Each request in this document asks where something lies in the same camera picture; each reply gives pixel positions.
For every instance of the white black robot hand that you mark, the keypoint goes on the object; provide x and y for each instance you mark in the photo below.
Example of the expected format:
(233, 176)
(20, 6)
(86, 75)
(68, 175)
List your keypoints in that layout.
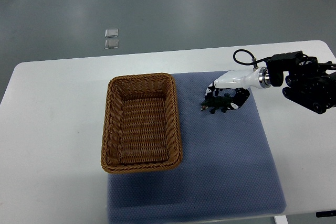
(236, 83)

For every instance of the brown wicker basket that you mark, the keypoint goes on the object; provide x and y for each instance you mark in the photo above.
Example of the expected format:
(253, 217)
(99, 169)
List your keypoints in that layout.
(141, 131)

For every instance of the blue-grey quilted mat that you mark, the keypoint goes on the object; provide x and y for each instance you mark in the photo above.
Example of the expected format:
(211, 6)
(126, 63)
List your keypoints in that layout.
(227, 170)

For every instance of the dark toy crocodile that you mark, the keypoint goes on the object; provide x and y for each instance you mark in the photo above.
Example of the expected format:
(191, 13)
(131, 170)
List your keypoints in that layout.
(215, 103)

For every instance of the white table leg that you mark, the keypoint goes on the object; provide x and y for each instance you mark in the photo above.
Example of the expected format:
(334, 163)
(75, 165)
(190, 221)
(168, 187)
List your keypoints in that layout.
(281, 219)

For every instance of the black table control panel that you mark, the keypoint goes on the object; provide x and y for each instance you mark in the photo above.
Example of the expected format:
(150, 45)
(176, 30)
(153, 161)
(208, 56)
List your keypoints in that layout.
(323, 214)

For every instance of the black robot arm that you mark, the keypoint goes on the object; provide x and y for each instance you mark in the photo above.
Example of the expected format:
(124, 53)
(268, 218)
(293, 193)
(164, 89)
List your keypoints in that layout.
(309, 83)

